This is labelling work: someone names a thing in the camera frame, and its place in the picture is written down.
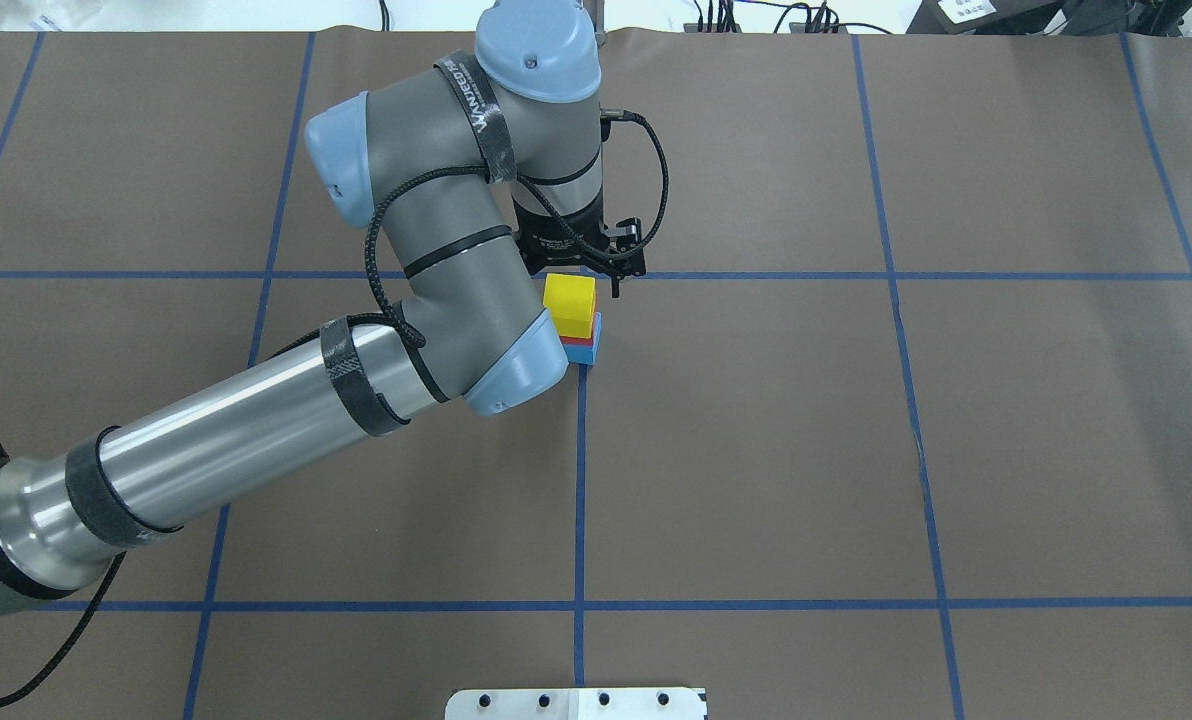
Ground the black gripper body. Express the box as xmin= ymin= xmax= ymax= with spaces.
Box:
xmin=514 ymin=195 xmax=609 ymax=274

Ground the yellow wooden cube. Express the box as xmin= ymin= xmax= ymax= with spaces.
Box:
xmin=544 ymin=273 xmax=597 ymax=341

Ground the blue wooden cube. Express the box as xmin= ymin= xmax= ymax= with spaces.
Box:
xmin=560 ymin=311 xmax=602 ymax=366

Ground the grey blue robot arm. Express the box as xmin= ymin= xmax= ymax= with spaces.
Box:
xmin=0 ymin=1 xmax=601 ymax=617

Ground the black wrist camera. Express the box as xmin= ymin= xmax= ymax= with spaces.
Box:
xmin=596 ymin=217 xmax=648 ymax=299

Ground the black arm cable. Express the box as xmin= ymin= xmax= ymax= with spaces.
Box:
xmin=0 ymin=108 xmax=671 ymax=716

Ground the white pedestal column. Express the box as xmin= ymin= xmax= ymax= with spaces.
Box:
xmin=443 ymin=687 xmax=709 ymax=719

